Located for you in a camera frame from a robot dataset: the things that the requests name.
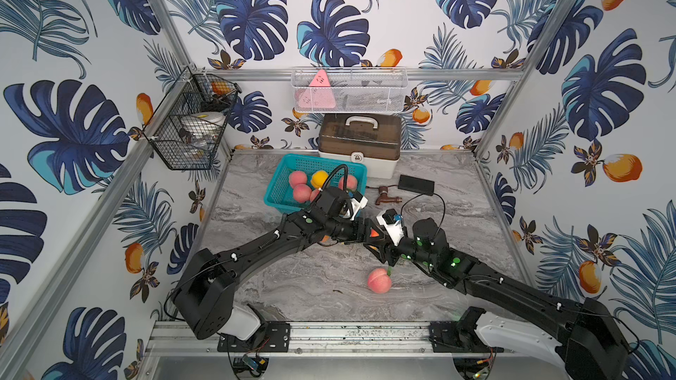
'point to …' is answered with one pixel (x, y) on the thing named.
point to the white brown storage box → (374, 137)
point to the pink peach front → (378, 281)
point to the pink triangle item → (319, 94)
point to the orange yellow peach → (373, 233)
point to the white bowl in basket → (204, 125)
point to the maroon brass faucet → (384, 194)
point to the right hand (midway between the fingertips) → (371, 234)
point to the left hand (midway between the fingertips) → (378, 233)
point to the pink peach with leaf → (297, 177)
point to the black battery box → (413, 184)
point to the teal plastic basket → (280, 193)
